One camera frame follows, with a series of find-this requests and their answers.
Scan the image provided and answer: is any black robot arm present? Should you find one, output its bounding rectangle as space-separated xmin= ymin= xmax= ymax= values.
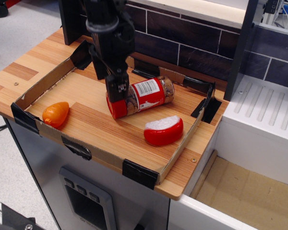
xmin=83 ymin=0 xmax=135 ymax=103

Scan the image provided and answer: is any grey oven control panel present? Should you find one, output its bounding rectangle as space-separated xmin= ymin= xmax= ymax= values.
xmin=59 ymin=167 xmax=117 ymax=230

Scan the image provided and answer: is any cardboard fence with black tape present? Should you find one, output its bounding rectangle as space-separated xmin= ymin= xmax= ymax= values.
xmin=11 ymin=41 xmax=228 ymax=197

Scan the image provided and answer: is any white toy sink drainboard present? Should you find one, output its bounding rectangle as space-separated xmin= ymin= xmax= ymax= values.
xmin=223 ymin=75 xmax=288 ymax=141

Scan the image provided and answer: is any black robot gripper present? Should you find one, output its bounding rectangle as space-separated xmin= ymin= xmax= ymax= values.
xmin=87 ymin=16 xmax=135 ymax=103

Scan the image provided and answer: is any dark grey right post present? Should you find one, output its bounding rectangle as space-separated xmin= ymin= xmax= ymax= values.
xmin=224 ymin=0 xmax=258 ymax=101

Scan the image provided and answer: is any red white toy cheese wedge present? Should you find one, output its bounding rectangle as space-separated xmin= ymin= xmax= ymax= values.
xmin=144 ymin=115 xmax=184 ymax=146

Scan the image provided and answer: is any black caster wheel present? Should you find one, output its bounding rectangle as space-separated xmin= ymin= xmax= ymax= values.
xmin=0 ymin=0 xmax=9 ymax=18

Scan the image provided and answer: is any dark grey post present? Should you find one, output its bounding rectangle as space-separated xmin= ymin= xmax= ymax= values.
xmin=58 ymin=0 xmax=90 ymax=45
xmin=224 ymin=0 xmax=258 ymax=101

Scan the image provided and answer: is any red-lidded spice bottle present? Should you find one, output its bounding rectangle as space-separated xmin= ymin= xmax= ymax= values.
xmin=107 ymin=76 xmax=175 ymax=119

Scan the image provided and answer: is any dark grey left post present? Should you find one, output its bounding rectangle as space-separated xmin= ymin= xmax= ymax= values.
xmin=58 ymin=0 xmax=90 ymax=45

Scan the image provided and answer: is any orange toy carrot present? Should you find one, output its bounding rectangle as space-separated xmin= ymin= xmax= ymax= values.
xmin=42 ymin=102 xmax=69 ymax=128

